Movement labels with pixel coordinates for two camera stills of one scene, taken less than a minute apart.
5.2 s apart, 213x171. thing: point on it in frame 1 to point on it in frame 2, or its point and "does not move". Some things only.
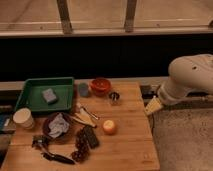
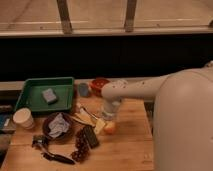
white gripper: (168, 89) to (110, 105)
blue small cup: (83, 89) does not move
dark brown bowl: (47, 130) does not move
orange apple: (109, 127) does not move
